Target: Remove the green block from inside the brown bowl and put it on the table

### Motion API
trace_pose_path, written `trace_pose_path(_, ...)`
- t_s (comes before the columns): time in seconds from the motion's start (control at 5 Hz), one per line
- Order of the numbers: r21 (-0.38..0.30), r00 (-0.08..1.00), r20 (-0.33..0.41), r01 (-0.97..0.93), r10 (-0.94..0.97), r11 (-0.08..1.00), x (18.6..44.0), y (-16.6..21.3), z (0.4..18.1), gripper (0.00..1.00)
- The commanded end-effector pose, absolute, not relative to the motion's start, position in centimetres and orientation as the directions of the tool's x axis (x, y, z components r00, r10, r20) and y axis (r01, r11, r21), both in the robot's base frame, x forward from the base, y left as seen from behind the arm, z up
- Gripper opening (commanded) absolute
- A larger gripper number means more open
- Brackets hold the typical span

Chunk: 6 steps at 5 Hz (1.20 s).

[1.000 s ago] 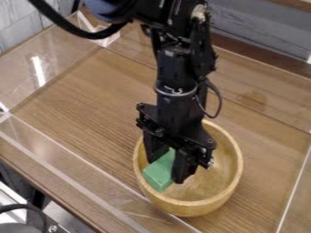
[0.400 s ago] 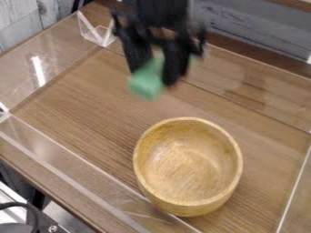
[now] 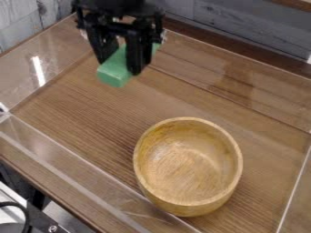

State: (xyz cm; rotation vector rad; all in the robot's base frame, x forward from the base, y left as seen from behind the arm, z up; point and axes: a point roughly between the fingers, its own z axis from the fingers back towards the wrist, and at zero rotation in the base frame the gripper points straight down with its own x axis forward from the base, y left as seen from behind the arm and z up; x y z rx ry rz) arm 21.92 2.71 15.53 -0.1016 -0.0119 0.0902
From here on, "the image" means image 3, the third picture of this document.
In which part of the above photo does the black cable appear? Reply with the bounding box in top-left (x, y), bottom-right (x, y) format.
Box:
top-left (0, 201), bottom-right (32, 233)

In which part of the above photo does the green rectangular block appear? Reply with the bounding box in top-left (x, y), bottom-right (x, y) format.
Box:
top-left (96, 41), bottom-right (163, 89)

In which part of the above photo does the brown wooden bowl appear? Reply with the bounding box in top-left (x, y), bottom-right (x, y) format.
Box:
top-left (132, 116), bottom-right (243, 218)

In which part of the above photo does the black metal bracket with bolt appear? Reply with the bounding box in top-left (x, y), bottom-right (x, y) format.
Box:
top-left (27, 205), bottom-right (69, 233)

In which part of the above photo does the clear acrylic tray wall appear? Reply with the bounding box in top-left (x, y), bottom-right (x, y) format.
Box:
top-left (0, 18), bottom-right (311, 233)

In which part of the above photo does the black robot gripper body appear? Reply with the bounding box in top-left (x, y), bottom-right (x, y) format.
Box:
top-left (71, 0), bottom-right (168, 44)

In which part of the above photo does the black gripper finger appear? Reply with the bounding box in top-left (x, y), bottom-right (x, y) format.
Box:
top-left (126, 31), bottom-right (154, 76)
top-left (87, 25), bottom-right (119, 64)

